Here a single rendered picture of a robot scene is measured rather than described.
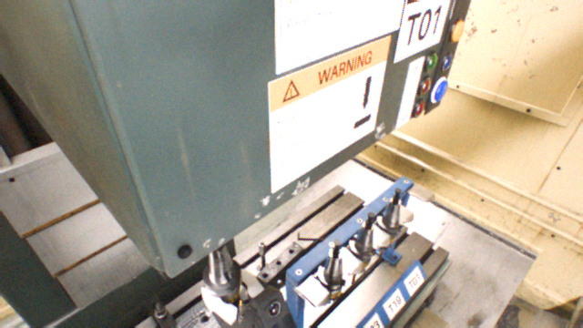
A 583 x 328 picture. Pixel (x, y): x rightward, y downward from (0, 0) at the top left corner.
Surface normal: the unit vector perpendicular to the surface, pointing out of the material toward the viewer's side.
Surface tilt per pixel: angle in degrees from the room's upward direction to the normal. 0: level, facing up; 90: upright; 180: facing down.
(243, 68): 90
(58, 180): 90
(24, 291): 90
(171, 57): 90
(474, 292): 24
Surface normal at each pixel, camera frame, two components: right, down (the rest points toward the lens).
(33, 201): 0.70, 0.45
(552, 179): -0.72, 0.43
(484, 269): -0.28, -0.54
